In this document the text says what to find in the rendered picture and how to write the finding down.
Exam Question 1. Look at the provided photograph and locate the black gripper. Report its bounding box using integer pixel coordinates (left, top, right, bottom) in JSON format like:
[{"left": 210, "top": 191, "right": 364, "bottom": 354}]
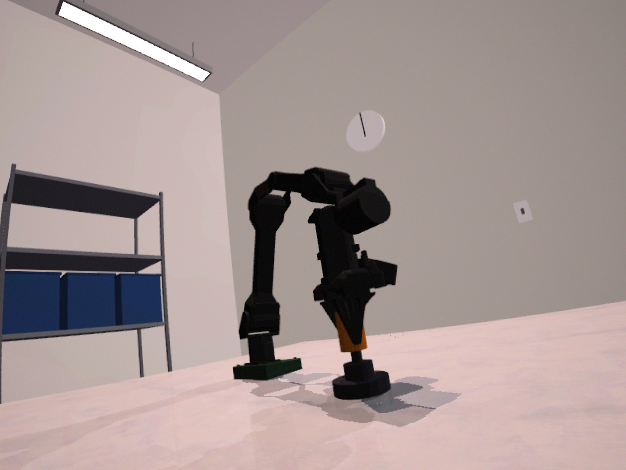
[{"left": 313, "top": 238, "right": 386, "bottom": 345}]

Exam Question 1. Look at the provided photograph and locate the orange knob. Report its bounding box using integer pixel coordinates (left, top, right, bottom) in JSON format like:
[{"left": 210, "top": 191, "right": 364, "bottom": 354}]
[{"left": 335, "top": 311, "right": 368, "bottom": 352}]

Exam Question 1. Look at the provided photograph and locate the black stepped round pedestal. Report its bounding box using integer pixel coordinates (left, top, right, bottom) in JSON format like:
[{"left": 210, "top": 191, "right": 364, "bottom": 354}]
[{"left": 332, "top": 350, "right": 391, "bottom": 400}]

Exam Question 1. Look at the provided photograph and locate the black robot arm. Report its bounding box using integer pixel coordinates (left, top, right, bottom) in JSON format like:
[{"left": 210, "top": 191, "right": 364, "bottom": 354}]
[{"left": 239, "top": 167, "right": 398, "bottom": 365}]

